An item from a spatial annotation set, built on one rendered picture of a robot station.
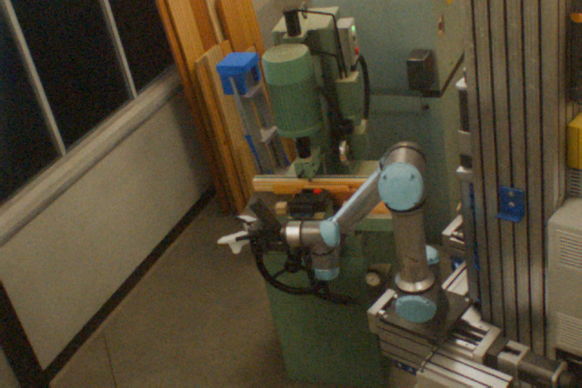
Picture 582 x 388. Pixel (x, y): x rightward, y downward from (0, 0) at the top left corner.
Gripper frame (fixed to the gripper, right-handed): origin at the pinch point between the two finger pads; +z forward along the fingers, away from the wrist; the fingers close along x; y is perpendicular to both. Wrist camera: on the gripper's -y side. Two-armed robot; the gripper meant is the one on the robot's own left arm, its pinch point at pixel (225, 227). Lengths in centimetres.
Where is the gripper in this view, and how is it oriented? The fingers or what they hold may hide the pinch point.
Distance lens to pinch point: 238.6
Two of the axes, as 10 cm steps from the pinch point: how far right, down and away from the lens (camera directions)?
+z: -9.6, 0.3, 2.9
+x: 2.6, -4.1, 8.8
